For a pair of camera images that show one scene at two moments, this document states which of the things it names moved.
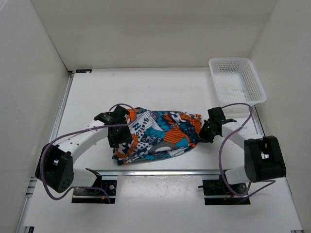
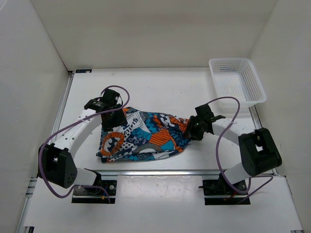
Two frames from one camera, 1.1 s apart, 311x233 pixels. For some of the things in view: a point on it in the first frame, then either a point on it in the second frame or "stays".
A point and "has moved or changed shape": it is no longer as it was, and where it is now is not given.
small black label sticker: [83, 71] stays
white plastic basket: [236, 81] stays
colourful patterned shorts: [158, 135] has moved or changed shape
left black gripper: [126, 136] -> [120, 120]
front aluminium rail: [164, 173] stays
